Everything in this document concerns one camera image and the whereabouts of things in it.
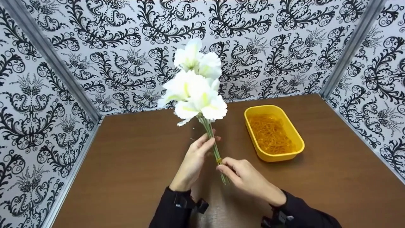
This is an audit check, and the person's right hand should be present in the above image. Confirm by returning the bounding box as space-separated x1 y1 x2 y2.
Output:
216 157 287 207

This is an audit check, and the person's left hand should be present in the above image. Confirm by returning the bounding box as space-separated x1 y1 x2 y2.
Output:
169 128 222 192

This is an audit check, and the person's right forearm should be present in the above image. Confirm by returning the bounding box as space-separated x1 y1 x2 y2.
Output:
263 189 343 228

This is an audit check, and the person's left forearm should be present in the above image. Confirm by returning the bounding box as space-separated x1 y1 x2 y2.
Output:
149 187 203 228

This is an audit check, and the white artificial flower bunch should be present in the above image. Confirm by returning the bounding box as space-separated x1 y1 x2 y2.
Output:
157 38 230 186

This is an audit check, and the black wrist band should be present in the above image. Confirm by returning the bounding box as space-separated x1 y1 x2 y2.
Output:
172 191 209 214
261 207 295 228

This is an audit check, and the pile of yellow rubber bands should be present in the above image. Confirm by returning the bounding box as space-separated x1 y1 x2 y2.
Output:
248 114 298 155

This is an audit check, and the yellow plastic tray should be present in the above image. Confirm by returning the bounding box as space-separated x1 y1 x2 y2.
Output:
244 105 305 162

